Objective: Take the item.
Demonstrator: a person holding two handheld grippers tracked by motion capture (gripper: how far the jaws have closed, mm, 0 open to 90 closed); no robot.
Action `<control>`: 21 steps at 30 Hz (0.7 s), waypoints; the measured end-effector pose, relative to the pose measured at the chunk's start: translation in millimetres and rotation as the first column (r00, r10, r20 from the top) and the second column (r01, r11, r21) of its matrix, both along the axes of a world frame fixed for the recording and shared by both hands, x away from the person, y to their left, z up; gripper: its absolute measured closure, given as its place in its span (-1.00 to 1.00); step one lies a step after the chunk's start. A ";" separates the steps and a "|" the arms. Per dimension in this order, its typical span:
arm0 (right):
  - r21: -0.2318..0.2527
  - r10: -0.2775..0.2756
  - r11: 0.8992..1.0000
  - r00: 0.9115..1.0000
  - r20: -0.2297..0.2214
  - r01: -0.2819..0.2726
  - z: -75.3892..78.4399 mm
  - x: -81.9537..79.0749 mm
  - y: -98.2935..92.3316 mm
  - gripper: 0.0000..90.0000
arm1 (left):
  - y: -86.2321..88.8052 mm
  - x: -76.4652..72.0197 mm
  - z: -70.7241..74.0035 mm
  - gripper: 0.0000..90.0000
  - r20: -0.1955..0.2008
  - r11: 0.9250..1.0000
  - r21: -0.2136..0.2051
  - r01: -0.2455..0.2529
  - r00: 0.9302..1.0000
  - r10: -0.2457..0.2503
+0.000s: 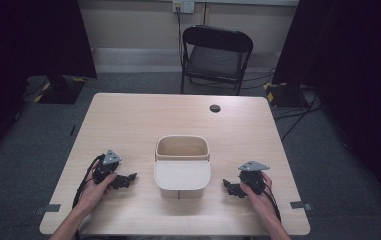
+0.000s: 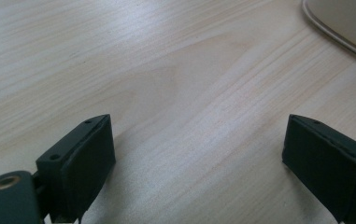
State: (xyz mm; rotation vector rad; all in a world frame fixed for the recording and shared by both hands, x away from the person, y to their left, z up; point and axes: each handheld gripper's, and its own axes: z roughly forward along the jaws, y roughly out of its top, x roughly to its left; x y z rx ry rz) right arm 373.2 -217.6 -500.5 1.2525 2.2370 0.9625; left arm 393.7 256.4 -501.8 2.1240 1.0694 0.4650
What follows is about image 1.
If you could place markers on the beige bin with lid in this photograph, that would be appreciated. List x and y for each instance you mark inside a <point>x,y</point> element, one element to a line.
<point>182,166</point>

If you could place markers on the person's right hand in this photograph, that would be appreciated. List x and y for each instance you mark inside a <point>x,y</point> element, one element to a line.
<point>259,201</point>

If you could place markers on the white wall outlet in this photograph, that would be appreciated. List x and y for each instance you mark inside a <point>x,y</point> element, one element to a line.
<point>183,6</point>

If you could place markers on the grey floor tape strip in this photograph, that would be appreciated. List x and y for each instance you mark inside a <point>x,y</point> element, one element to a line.
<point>300,205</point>
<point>49,208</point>

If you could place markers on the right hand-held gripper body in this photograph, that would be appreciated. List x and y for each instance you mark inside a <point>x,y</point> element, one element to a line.
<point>253,176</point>

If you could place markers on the black folding chair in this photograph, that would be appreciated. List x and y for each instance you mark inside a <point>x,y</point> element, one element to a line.
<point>216,56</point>

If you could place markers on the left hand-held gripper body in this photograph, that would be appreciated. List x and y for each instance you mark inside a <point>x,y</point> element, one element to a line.
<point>104,168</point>

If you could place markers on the black table grommet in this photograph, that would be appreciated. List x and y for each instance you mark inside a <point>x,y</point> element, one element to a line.
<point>215,108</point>

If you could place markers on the person's left hand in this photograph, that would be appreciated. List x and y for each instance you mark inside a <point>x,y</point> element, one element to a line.
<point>93,195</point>

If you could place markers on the black stand base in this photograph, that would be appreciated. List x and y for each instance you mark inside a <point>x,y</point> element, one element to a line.
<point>61,90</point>
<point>284,95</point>

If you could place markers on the dark curtain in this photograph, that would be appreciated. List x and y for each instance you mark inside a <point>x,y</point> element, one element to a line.
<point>351,83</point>
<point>28,50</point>

